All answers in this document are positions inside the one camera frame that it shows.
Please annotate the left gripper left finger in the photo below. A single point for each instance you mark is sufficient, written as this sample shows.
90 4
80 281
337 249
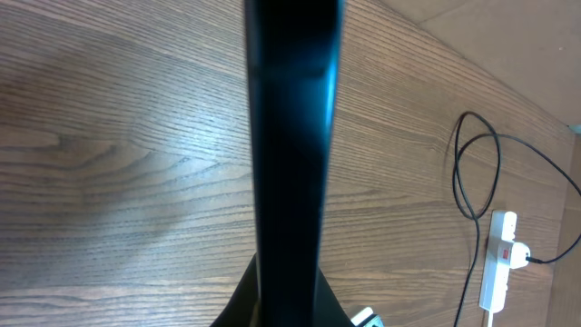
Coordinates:
242 310

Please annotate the Samsung Galaxy smartphone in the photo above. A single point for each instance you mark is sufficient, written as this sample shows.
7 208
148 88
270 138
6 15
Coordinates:
293 54

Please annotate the white charger plug adapter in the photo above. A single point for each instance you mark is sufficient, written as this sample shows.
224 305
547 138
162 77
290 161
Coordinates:
513 254

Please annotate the white power strip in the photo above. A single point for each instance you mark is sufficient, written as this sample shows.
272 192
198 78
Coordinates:
493 291

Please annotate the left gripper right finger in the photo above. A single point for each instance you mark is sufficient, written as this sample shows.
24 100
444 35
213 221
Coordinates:
327 311

